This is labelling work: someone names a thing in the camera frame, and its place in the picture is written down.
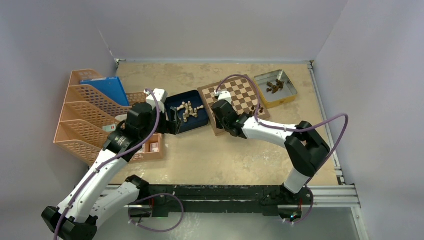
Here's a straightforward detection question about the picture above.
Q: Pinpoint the peach desk organizer tray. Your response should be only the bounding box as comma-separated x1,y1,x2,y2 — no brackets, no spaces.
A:
125,92,164,162

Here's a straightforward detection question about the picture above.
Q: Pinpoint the dark blue square tray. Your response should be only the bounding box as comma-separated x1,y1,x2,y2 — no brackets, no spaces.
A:
164,90,209,134

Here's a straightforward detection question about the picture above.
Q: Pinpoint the yellow metal tin tray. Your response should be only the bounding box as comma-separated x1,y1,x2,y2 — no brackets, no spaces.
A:
253,69,298,108

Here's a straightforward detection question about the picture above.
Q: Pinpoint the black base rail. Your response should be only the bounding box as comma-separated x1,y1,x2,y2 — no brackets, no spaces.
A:
102,183,362,220

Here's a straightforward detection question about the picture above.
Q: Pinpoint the peach file rack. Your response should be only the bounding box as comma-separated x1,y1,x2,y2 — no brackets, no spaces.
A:
53,69,129,166

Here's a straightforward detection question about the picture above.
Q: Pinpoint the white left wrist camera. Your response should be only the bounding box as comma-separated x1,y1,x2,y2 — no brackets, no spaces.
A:
144,88,168,113

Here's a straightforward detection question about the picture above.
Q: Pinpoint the wooden chess board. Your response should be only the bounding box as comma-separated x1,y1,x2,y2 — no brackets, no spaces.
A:
197,77,262,136

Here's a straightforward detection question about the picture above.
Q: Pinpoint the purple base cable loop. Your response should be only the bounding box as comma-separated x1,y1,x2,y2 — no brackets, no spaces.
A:
127,192,185,233

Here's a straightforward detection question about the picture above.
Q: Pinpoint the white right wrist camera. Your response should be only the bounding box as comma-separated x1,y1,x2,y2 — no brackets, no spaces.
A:
214,90,233,104

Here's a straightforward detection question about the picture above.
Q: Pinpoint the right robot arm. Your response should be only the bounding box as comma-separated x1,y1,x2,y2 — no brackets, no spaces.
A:
211,100,330,204

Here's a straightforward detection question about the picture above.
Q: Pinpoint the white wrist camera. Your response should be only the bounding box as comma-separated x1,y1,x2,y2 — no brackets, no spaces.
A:
144,88,168,113
214,90,233,104

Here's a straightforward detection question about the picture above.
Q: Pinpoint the dark wooden king piece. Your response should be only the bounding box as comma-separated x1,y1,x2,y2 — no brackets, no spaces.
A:
266,82,279,94

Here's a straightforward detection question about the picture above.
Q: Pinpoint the dark wooden queen piece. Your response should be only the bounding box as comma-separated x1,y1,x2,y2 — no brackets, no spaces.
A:
275,79,285,90

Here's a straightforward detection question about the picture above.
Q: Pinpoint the blue folder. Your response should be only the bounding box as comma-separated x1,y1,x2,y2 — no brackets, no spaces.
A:
79,76,130,107

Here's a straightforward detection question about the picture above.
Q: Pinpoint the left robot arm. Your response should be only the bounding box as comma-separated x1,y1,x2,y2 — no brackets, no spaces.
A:
41,102,181,240

